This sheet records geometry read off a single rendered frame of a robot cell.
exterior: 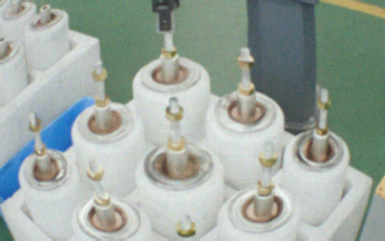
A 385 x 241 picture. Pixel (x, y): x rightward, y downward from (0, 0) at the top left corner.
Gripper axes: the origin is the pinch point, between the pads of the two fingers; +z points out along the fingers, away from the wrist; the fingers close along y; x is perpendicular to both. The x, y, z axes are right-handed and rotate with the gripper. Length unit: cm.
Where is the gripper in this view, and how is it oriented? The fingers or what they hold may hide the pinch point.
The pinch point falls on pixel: (168, 10)
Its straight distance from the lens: 87.4
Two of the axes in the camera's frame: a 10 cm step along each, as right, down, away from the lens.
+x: -10.0, 0.0, 0.6
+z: 0.4, 7.8, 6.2
